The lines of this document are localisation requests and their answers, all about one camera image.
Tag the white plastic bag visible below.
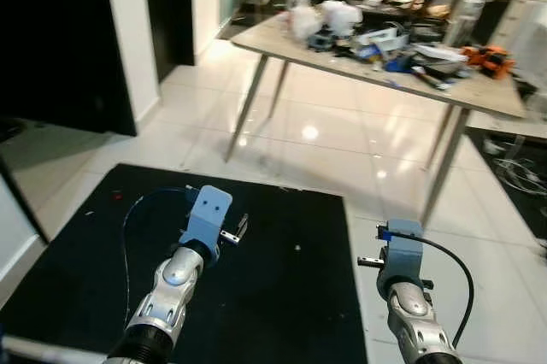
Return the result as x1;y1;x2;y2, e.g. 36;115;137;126
321;0;365;39

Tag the light wooden table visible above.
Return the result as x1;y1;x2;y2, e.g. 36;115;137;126
224;12;530;229

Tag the clear bubble wrap bundle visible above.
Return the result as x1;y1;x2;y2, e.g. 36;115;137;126
288;0;325;41

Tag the black door with handle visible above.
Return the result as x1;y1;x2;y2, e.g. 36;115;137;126
141;0;198;84

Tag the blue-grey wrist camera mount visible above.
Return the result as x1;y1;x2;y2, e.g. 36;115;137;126
179;185;234;255
377;219;426;293

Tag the orange power tool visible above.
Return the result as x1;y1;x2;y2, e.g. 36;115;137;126
461;43;515;79

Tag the silver cylindrical container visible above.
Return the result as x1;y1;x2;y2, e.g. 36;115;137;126
444;0;485;50

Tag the long white cardboard box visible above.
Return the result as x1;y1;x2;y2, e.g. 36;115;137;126
358;26;410;50

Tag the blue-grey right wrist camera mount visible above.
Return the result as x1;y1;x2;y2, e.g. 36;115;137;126
377;219;426;293

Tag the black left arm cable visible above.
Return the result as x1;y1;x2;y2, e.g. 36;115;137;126
120;186;200;327

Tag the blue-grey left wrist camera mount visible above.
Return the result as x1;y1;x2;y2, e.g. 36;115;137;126
179;185;234;255

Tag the black glossy wall panel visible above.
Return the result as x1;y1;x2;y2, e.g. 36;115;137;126
0;0;138;137

